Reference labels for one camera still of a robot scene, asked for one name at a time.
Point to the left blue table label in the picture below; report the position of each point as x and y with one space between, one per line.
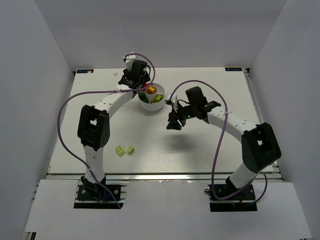
85 71

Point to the green long lego brick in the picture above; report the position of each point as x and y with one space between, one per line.
142 96

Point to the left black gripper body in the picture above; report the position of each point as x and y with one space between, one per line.
130 81

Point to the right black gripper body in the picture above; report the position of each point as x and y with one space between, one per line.
178 115

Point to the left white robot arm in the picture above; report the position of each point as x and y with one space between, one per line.
94 123

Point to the light green lego brick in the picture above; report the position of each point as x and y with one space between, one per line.
120 151

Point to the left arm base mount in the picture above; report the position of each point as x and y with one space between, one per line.
86 198

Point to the right blue table label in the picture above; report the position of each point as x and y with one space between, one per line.
233 69

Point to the light green sloped lego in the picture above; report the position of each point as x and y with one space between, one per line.
130 150

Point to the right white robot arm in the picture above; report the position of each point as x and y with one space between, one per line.
259 146

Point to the white round divided container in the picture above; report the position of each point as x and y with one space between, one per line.
151 106

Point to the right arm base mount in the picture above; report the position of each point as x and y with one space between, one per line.
242 202

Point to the orange lego brick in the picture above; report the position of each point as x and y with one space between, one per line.
151 90

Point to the blue table label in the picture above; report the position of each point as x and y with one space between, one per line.
233 69
85 71

